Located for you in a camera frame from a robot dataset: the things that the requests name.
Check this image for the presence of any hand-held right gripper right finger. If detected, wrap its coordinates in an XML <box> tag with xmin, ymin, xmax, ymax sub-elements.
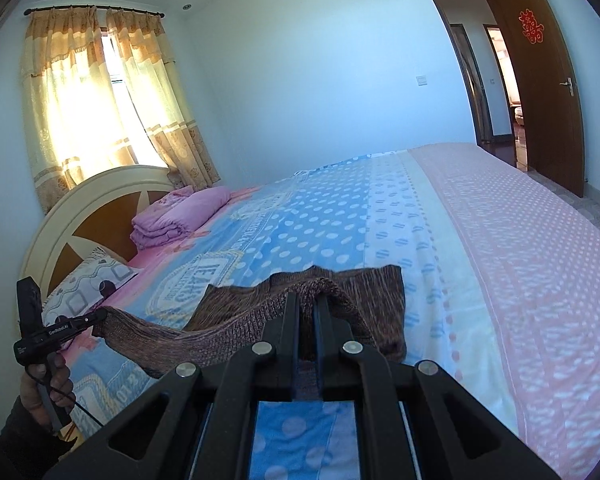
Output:
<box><xmin>313</xmin><ymin>296</ymin><xmax>564</xmax><ymax>480</ymax></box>

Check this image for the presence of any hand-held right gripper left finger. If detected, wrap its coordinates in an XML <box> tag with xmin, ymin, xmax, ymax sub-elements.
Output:
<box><xmin>42</xmin><ymin>292</ymin><xmax>301</xmax><ymax>480</ymax></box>

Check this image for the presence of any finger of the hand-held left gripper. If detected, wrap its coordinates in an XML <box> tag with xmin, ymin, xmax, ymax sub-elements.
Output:
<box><xmin>70</xmin><ymin>308</ymin><xmax>110</xmax><ymax>334</ymax></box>

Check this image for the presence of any brown knitted sweater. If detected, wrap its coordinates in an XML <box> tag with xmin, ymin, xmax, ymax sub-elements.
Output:
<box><xmin>91</xmin><ymin>264</ymin><xmax>407</xmax><ymax>386</ymax></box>

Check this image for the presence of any person's left forearm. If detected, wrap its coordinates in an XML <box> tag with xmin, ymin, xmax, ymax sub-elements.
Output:
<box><xmin>0</xmin><ymin>395</ymin><xmax>78</xmax><ymax>480</ymax></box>

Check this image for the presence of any person's left hand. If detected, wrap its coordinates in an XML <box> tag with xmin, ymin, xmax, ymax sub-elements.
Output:
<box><xmin>20</xmin><ymin>355</ymin><xmax>74</xmax><ymax>429</ymax></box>

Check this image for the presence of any white grey patterned pillow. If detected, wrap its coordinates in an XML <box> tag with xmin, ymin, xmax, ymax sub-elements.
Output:
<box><xmin>42</xmin><ymin>247</ymin><xmax>142</xmax><ymax>351</ymax></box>

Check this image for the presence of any cream wooden headboard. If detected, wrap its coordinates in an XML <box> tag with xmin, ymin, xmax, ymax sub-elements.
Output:
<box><xmin>21</xmin><ymin>165</ymin><xmax>182</xmax><ymax>306</ymax></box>

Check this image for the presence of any printed blue bed sheet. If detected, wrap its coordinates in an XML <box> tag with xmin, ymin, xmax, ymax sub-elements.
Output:
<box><xmin>42</xmin><ymin>147</ymin><xmax>523</xmax><ymax>480</ymax></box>

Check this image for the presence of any folded pink quilt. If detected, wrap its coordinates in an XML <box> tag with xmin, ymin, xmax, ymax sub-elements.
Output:
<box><xmin>131</xmin><ymin>186</ymin><xmax>231</xmax><ymax>252</ymax></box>

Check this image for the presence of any pink dotted bed sheet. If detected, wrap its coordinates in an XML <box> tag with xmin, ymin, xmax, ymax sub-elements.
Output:
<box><xmin>409</xmin><ymin>142</ymin><xmax>600</xmax><ymax>479</ymax></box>

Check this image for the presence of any cream orange patterned curtain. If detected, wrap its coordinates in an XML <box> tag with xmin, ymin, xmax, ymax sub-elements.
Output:
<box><xmin>105</xmin><ymin>9</ymin><xmax>222</xmax><ymax>192</ymax></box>
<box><xmin>19</xmin><ymin>7</ymin><xmax>131</xmax><ymax>213</ymax></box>

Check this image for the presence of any window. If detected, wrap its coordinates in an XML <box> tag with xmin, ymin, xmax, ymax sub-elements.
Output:
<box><xmin>99</xmin><ymin>30</ymin><xmax>148</xmax><ymax>167</ymax></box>

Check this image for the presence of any dark curtain rod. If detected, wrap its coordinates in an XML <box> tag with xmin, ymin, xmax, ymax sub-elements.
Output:
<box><xmin>23</xmin><ymin>4</ymin><xmax>167</xmax><ymax>17</ymax></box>

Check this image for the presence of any brown wooden door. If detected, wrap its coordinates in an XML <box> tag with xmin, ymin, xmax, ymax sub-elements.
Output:
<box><xmin>491</xmin><ymin>0</ymin><xmax>587</xmax><ymax>199</ymax></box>

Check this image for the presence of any red paper door decoration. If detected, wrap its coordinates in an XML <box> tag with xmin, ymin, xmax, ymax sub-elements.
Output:
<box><xmin>518</xmin><ymin>7</ymin><xmax>545</xmax><ymax>45</ymax></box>

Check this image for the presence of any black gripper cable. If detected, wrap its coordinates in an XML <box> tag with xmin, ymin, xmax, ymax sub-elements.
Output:
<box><xmin>49</xmin><ymin>380</ymin><xmax>107</xmax><ymax>429</ymax></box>

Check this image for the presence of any brown door frame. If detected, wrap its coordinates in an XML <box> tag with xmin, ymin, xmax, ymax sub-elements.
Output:
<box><xmin>424</xmin><ymin>0</ymin><xmax>532</xmax><ymax>171</ymax></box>

